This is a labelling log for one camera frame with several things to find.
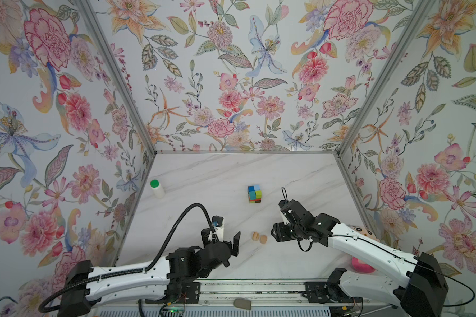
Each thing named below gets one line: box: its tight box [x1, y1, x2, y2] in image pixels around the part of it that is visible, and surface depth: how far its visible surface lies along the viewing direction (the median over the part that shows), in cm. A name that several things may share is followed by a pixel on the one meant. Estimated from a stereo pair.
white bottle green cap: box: [149, 178, 165, 199], surface depth 98 cm
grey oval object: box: [233, 297, 252, 311], surface depth 72 cm
